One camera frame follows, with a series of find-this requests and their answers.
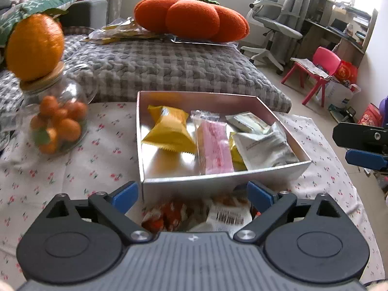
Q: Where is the black laptop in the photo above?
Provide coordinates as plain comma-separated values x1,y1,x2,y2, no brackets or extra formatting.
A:
329,18,349,33

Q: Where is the wooden desk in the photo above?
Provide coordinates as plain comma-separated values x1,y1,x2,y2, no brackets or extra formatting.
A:
303,6,379,67

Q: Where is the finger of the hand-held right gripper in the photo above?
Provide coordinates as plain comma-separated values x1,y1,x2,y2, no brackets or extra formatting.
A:
332,122,388,151
345,149,388,171

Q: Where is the cluster of small oranges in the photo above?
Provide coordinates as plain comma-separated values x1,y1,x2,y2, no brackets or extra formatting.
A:
29,95,88,154

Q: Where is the red gift bag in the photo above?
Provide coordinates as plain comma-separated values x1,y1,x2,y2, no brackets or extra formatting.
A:
333,60,358,85

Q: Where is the glass jar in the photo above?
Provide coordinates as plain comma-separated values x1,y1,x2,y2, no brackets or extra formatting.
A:
20,61,97,155

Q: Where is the large orange ball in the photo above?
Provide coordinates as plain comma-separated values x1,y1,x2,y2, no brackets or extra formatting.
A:
4,14,65,82

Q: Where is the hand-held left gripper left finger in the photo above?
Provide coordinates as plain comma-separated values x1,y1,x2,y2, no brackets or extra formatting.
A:
36,180,154,246

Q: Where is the person's purple clothing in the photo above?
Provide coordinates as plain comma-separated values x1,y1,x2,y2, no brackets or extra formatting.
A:
379,95,388,122

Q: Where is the wooden jar lid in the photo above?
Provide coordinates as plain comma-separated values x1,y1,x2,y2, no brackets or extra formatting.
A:
19,61,65,91

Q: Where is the pink snack packet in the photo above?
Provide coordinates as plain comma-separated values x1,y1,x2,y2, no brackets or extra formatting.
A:
190,110,234,176

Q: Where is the silver cardboard box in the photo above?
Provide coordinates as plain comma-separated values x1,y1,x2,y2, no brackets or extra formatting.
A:
136,90,313,202

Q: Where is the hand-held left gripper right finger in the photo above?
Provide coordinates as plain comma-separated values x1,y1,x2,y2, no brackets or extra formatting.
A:
233,181,352,246

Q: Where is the orange pumpkin cushion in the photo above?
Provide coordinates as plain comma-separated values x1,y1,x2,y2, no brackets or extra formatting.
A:
133,0,251,43

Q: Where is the plain white snack packet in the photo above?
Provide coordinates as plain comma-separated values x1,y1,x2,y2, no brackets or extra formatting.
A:
233,122,300,171

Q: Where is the small yellow snack packet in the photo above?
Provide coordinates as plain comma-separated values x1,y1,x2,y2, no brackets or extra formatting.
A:
142,105,197,155

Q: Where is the red printed snack bag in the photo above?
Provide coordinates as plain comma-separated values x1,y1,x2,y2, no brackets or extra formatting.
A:
358,103,384,125

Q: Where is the white shopping bag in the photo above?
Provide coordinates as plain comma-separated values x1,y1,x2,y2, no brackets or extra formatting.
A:
323,77,361,110

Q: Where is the white packet with dark print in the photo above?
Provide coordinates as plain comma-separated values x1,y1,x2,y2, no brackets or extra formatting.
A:
194,203,253,233

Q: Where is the newspaper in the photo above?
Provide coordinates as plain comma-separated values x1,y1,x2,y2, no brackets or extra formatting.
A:
290,57,331,79

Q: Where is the clear plastic bag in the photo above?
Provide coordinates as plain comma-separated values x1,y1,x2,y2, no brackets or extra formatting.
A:
88,16,170,44

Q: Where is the red candy packet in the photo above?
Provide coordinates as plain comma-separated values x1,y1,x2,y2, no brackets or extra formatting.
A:
141,202,190,232

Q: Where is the pink child chair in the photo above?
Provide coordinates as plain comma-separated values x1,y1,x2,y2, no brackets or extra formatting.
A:
281,47,341,107

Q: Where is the large yellow snack packet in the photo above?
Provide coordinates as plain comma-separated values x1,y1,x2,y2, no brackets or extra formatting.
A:
228,132,247,172

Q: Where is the green leaf pattern pillow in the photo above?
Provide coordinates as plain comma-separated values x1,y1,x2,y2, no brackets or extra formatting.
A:
0,0,79,47

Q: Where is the clear plastic sheet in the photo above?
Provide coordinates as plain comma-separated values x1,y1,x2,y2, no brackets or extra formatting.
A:
170,33,240,49

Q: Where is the grey office chair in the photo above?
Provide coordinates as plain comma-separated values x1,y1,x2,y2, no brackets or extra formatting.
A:
239,0,304,75

